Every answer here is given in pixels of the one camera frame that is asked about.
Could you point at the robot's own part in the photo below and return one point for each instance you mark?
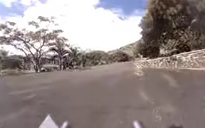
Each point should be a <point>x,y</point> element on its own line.
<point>137,124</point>
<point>48,122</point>
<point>64,125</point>

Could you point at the grey asphalt road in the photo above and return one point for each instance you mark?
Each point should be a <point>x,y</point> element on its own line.
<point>100,93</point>

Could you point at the rough stone wall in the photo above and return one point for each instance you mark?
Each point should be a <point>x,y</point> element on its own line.
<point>186,59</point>

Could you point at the tall dark trees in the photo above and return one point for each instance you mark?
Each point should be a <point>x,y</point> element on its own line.
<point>176,26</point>

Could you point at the dry hill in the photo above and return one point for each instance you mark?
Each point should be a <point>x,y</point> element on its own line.
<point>128,48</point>

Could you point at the bare branching tree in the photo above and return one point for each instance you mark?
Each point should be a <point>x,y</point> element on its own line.
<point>36,43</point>

